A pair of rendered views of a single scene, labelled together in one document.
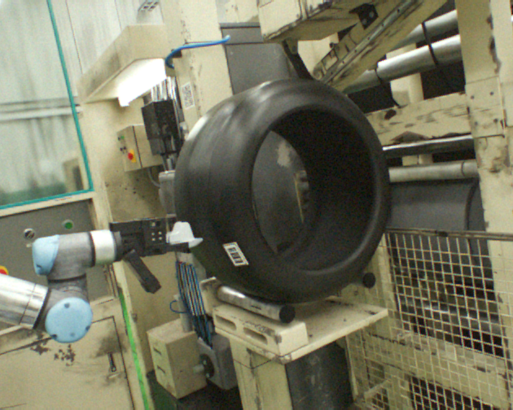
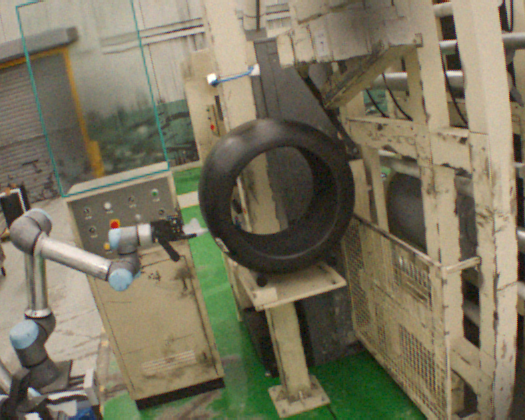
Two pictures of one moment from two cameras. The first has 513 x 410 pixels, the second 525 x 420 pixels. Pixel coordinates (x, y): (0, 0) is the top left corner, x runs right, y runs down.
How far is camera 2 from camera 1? 87 cm
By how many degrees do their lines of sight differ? 23
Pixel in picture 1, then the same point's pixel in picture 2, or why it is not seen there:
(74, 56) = not seen: outside the picture
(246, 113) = (230, 154)
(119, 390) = (190, 302)
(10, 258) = (120, 214)
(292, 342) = (265, 299)
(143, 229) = (167, 226)
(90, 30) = not seen: outside the picture
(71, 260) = (126, 243)
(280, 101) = (254, 144)
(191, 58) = (223, 88)
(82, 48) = not seen: outside the picture
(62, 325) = (115, 283)
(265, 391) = (277, 318)
